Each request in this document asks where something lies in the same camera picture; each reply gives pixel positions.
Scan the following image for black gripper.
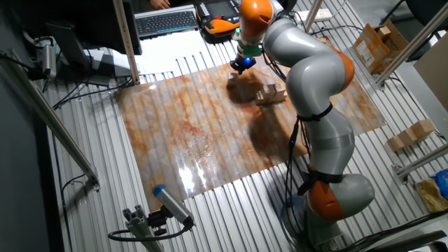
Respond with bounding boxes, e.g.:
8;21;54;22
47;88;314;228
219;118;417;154
229;54;259;76

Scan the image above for person's hand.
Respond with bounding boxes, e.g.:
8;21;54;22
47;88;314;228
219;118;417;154
150;0;172;11

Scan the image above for orange and black teach pendant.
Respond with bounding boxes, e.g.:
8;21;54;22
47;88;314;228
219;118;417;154
195;0;246;36

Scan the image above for white paper sheet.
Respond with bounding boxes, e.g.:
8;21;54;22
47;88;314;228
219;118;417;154
139;29;207;67
134;55;176;76

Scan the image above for orange marble pattern mat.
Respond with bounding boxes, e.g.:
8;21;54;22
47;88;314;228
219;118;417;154
114;52;388;213

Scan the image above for black computer keyboard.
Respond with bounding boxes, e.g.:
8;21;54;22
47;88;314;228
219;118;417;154
134;5;200;39

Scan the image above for aluminium extrusion profile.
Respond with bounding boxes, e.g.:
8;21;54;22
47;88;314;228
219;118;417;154
122;204;165;252
112;0;141;86
391;143;448;183
0;50;102;192
303;0;323;34
376;2;448;88

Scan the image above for white power strip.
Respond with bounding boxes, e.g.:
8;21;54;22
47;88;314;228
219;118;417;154
294;8;333;22

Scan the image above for brown cardboard box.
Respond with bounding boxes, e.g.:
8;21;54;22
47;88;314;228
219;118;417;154
352;19;410;75

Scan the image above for black computer monitor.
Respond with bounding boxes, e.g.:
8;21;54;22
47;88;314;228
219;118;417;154
20;0;143;56

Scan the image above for grey monitor stand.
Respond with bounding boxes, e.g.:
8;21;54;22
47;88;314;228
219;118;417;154
45;22;134;88

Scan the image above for beige flat board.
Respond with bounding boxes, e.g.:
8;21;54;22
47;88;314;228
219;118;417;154
412;33;448;116

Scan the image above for black office chair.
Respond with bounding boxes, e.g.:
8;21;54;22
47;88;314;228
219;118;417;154
379;0;448;34

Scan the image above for yellow plastic bag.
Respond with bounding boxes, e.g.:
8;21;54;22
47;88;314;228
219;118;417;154
416;178;448;213

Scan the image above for blue plastic bag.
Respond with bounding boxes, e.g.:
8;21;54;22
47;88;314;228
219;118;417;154
432;169;448;200

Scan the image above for green camera mount plate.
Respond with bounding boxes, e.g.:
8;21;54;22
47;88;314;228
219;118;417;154
233;27;263;57

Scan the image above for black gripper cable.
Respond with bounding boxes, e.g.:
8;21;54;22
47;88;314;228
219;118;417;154
260;43;291;83

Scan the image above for black cable bundle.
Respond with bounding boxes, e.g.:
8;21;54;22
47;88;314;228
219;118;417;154
281;117;309;252

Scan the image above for thin black strap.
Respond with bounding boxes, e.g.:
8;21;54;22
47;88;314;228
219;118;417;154
296;103;334;123

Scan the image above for wide black strap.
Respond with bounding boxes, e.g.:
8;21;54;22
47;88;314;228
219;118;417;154
297;169;344;197

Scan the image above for silver camera with blue cap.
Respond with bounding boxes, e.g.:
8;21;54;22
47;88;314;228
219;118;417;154
153;184;195;228

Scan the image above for black camera cable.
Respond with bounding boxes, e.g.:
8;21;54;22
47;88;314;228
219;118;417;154
0;52;46;82
107;223;193;243

